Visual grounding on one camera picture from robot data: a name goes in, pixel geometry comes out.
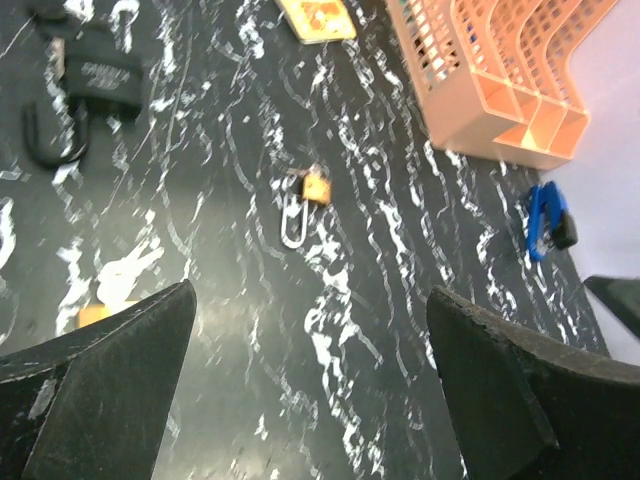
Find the small brass long-shackle padlock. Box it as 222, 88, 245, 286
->
280, 163, 332, 250

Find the blue stapler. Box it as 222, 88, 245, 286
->
526, 181, 578, 262

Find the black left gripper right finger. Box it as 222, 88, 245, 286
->
426, 287, 639, 479

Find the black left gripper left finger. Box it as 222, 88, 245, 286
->
1, 280, 197, 479

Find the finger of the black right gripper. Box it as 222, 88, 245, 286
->
584, 275, 640, 338

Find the orange plastic file organizer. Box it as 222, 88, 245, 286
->
386, 0, 615, 171

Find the black padlock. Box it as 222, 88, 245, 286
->
22, 1, 144, 169

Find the silver round-headed key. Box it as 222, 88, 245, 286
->
96, 242, 164, 307

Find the orange card pack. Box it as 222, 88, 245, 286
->
275, 0, 357, 45

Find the large brass padlock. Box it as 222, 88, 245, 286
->
76, 301, 136, 328

